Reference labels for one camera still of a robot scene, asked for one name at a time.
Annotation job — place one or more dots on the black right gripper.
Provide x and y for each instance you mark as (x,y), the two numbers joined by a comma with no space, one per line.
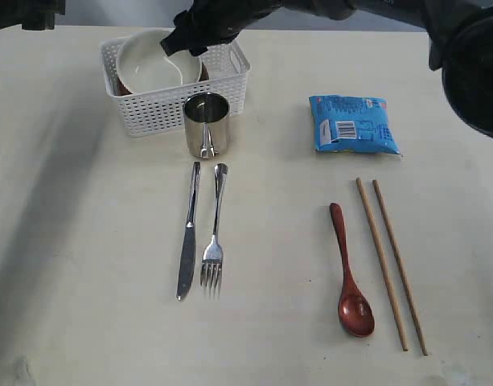
(214,21)

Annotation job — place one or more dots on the cream ceramic bowl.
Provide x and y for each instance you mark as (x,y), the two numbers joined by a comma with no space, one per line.
(143,66)

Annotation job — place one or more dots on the shiny stainless steel cup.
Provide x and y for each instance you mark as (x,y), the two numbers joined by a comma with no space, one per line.
(206,122)

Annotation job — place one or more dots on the brown wooden plate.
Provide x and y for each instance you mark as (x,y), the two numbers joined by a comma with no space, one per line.
(123,91)

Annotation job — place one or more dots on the blue snack packet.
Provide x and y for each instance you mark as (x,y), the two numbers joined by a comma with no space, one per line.
(351,124)

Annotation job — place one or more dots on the steel cutlery handle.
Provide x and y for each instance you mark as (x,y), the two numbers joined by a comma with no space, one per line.
(187,259)
(213,255)

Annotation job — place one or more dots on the light wooden chopstick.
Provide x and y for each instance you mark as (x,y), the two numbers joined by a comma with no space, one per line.
(383,265)

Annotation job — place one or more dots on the dark-tipped wooden chopstick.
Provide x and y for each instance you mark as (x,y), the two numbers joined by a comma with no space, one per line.
(404,278)

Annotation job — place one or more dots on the dark red wooden spoon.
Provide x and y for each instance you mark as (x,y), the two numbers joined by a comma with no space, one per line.
(354,311)

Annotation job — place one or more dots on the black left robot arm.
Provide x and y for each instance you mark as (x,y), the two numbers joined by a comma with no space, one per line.
(31,15)

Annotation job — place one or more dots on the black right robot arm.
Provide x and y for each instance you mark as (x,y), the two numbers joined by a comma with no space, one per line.
(460,39)

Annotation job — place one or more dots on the white perforated plastic basket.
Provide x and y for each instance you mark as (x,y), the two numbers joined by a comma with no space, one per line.
(162,111)

